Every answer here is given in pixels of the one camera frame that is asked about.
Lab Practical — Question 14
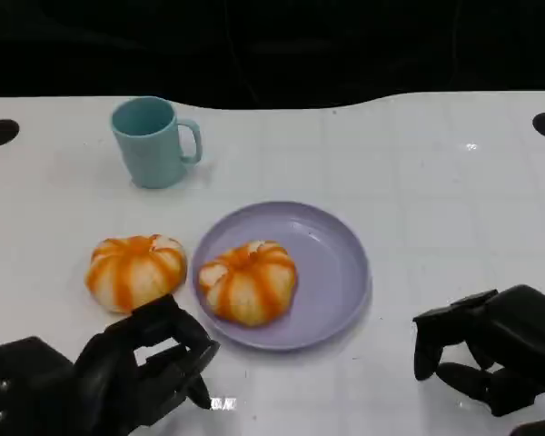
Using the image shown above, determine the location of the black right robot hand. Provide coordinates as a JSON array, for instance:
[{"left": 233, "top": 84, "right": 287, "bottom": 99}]
[{"left": 411, "top": 283, "right": 545, "bottom": 418}]

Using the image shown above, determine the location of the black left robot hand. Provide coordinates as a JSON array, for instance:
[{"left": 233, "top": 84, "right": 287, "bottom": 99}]
[{"left": 74, "top": 293, "right": 221, "bottom": 436}]

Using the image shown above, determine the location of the orange white toy bread roll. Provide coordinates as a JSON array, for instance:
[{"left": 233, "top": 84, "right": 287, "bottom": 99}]
[
  {"left": 84, "top": 233, "right": 188, "bottom": 315},
  {"left": 197, "top": 239, "right": 298, "bottom": 328}
]

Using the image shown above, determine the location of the lilac plate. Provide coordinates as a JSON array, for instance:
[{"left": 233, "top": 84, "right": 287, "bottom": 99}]
[{"left": 191, "top": 201, "right": 372, "bottom": 352}]

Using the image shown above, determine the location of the pale green mug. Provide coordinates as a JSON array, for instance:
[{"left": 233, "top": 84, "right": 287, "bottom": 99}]
[{"left": 110, "top": 95, "right": 204, "bottom": 190}]

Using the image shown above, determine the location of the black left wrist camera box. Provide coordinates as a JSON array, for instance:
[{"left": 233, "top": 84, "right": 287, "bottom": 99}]
[{"left": 0, "top": 335, "right": 77, "bottom": 436}]

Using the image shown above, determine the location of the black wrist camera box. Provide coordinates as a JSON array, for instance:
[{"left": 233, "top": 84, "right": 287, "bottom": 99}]
[
  {"left": 0, "top": 335, "right": 77, "bottom": 436},
  {"left": 508, "top": 416, "right": 545, "bottom": 436}
]

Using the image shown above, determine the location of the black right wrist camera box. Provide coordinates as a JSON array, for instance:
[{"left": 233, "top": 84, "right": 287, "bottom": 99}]
[{"left": 508, "top": 416, "right": 545, "bottom": 436}]

